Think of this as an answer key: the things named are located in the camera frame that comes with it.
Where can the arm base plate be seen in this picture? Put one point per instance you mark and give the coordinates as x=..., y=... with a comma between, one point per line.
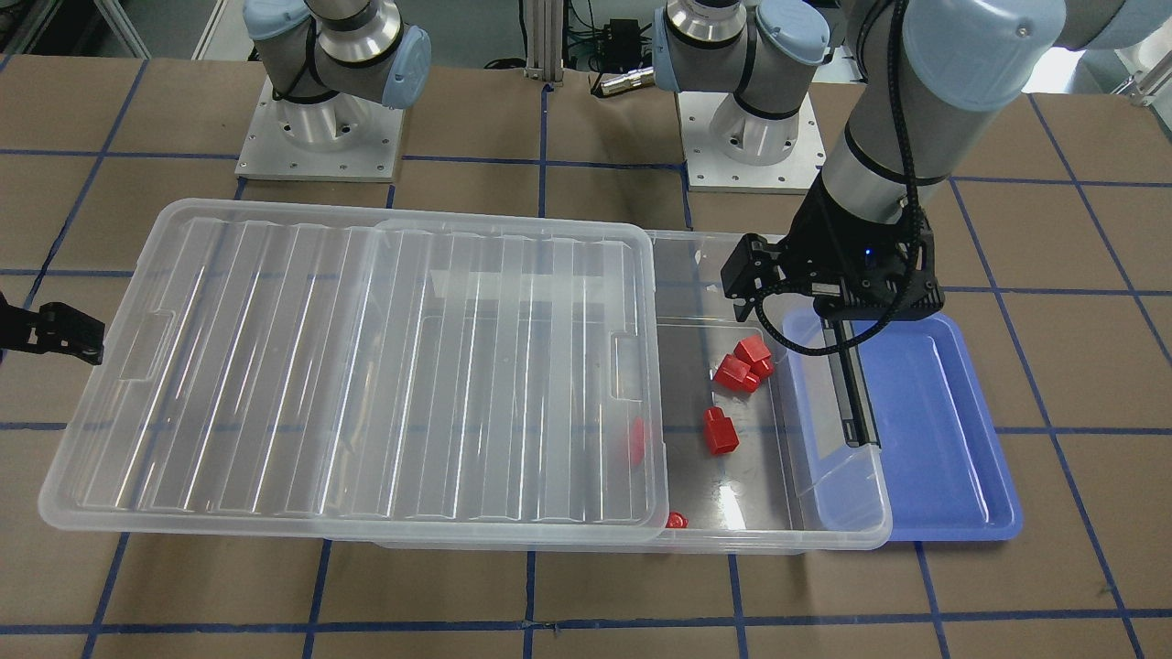
x=341, y=140
x=729, y=150

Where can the clear plastic storage box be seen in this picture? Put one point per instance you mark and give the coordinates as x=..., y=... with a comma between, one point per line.
x=732, y=458

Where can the clear plastic box lid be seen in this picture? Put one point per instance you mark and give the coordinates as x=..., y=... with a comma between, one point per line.
x=225, y=367

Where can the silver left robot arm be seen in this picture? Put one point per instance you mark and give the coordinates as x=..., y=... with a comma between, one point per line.
x=935, y=74

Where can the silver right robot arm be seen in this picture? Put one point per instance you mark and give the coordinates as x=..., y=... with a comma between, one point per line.
x=330, y=61

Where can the aluminium frame post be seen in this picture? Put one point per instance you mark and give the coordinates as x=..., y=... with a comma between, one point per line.
x=543, y=30

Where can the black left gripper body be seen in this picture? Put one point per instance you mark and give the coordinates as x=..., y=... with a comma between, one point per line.
x=809, y=240

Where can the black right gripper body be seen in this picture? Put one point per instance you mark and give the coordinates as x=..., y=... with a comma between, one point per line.
x=57, y=330

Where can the blue plastic tray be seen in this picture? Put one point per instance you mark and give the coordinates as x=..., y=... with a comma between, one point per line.
x=936, y=472

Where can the black power adapter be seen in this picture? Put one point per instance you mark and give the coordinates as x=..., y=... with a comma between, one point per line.
x=622, y=38

